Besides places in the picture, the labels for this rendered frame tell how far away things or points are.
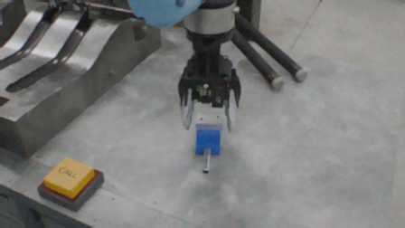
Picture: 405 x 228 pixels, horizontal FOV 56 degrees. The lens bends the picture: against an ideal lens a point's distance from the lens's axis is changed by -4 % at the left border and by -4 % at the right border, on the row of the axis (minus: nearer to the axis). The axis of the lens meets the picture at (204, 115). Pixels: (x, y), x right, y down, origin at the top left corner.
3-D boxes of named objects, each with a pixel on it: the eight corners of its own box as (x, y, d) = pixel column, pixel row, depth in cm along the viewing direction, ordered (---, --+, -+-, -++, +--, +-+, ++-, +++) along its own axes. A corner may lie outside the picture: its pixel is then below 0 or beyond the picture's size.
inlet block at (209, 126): (220, 184, 67) (221, 160, 64) (191, 182, 68) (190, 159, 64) (222, 135, 78) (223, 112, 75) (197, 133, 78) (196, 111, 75)
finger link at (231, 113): (229, 147, 69) (213, 106, 64) (229, 127, 74) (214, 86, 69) (246, 144, 69) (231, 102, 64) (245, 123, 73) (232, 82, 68)
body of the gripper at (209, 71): (183, 109, 63) (180, 41, 56) (188, 81, 70) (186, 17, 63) (230, 112, 63) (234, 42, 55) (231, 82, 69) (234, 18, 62)
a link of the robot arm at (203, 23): (186, -9, 60) (239, -8, 60) (186, 18, 63) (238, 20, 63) (180, 9, 54) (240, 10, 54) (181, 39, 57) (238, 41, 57)
